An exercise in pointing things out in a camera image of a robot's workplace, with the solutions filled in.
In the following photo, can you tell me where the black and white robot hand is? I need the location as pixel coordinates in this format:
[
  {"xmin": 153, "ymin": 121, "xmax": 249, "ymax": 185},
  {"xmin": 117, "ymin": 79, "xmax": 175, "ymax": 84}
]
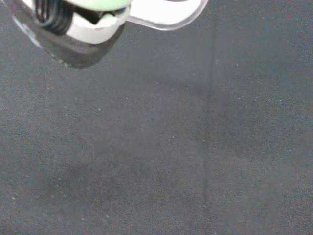
[{"xmin": 6, "ymin": 0, "xmax": 133, "ymax": 70}]

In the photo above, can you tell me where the black cloth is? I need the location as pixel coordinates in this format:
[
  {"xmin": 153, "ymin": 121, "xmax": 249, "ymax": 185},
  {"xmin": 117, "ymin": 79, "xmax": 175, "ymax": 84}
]
[{"xmin": 0, "ymin": 0, "xmax": 313, "ymax": 235}]

